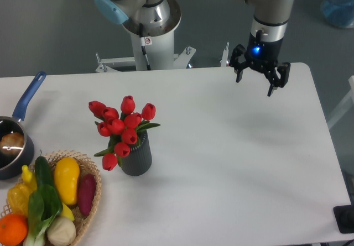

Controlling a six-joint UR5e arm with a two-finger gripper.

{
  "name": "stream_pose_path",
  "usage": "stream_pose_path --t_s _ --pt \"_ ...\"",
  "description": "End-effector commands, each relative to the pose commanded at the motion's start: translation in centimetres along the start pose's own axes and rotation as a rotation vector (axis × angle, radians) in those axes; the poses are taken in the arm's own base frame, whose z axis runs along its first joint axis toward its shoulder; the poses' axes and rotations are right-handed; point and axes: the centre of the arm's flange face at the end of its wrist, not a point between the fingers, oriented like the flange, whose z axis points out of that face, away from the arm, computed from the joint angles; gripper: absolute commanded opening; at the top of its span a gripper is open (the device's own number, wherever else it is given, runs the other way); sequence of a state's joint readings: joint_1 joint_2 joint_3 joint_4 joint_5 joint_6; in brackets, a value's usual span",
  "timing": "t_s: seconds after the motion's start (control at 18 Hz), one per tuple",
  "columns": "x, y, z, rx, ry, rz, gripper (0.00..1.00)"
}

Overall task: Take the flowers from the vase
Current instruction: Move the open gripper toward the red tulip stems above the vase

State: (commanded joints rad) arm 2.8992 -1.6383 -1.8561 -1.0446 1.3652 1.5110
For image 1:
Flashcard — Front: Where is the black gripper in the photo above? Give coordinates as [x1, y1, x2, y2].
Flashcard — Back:
[229, 34, 290, 97]

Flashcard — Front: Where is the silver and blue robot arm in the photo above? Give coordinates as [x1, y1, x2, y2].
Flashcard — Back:
[94, 0, 294, 93]

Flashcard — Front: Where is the dark grey ribbed vase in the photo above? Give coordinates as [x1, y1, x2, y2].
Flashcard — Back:
[121, 131, 152, 176]

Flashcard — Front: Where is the red tulip bouquet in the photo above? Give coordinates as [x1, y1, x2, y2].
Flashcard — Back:
[88, 96, 160, 171]

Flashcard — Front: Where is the black device at table edge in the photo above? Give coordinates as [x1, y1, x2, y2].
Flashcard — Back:
[333, 205, 354, 234]

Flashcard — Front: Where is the purple sweet potato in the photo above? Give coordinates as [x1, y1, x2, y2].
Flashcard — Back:
[77, 174, 96, 217]

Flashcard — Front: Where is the yellow mango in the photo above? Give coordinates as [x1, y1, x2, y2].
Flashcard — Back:
[54, 157, 80, 206]

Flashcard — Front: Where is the green cucumber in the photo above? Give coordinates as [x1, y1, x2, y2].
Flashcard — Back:
[35, 156, 55, 188]

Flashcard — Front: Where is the yellow banana tip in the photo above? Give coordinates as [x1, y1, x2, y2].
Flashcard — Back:
[60, 203, 75, 222]

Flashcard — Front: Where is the green bok choy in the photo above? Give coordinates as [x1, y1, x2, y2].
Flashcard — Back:
[23, 184, 64, 246]

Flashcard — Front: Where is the small yellow pepper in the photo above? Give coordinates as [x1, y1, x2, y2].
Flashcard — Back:
[22, 165, 37, 191]

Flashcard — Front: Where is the brown bread roll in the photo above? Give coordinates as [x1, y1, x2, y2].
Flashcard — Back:
[1, 132, 24, 156]

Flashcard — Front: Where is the beige garlic bulb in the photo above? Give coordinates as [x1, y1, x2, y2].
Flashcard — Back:
[47, 217, 76, 246]

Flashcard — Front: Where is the yellow bell pepper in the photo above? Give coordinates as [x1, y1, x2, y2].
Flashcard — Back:
[7, 184, 33, 217]

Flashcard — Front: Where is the orange fruit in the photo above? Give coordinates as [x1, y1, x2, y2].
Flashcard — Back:
[1, 213, 28, 245]

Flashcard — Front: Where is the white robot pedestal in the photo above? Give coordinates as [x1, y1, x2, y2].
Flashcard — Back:
[96, 0, 196, 73]

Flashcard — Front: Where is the white metal frame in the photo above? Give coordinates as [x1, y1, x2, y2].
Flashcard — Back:
[327, 76, 353, 129]

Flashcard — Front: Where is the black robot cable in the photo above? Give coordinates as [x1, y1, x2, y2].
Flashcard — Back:
[139, 23, 152, 71]

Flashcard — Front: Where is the blue handled saucepan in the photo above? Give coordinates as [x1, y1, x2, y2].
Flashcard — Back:
[1, 71, 46, 180]

